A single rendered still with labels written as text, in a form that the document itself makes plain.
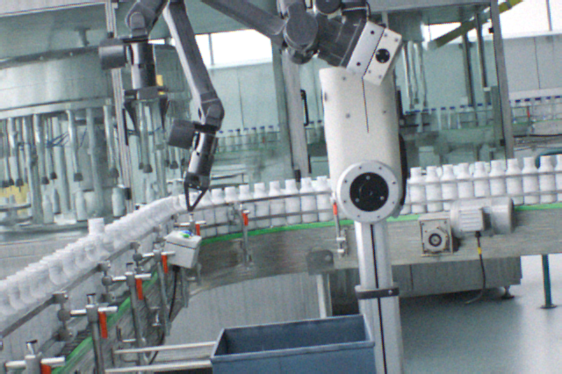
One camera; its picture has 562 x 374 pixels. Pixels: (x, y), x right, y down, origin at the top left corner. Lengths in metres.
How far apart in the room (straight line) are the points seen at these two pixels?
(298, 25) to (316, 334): 0.70
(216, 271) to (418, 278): 3.98
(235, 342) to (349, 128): 0.63
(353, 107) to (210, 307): 3.38
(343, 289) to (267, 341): 5.47
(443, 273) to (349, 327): 5.52
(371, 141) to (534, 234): 1.43
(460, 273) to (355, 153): 5.23
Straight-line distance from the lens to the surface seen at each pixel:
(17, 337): 1.83
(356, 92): 2.78
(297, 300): 6.01
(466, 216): 3.96
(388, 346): 2.90
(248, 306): 6.03
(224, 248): 4.13
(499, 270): 8.02
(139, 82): 2.65
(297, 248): 4.26
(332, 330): 2.46
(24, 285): 1.94
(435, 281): 7.97
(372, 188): 2.79
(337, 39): 2.63
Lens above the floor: 1.37
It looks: 3 degrees down
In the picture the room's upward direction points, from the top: 6 degrees counter-clockwise
